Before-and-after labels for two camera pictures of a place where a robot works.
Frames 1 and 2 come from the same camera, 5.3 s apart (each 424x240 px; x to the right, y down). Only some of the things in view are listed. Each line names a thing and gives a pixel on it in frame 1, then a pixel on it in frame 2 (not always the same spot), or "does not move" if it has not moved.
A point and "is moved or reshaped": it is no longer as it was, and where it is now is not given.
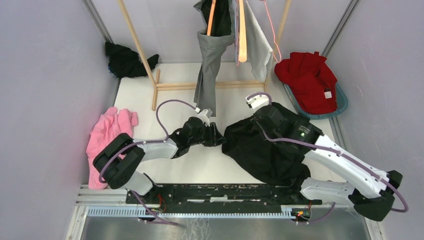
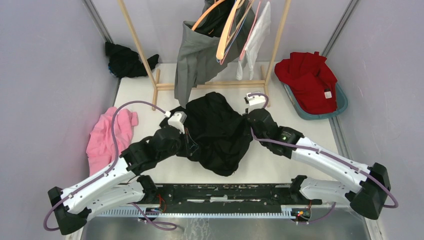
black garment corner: (124, 62) does not move
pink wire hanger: (273, 35) → (251, 31)
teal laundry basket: (342, 101) does not move
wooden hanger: (242, 50) → (225, 34)
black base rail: (222, 198) does not move
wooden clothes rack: (158, 85) does not move
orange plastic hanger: (211, 17) is moved or reshaped
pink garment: (110, 124) does not move
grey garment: (211, 48) → (197, 62)
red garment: (312, 84) does not move
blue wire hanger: (235, 30) → (232, 40)
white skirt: (259, 51) is moved or reshaped
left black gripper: (215, 137) → (190, 145)
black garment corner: (264, 155) → (217, 135)
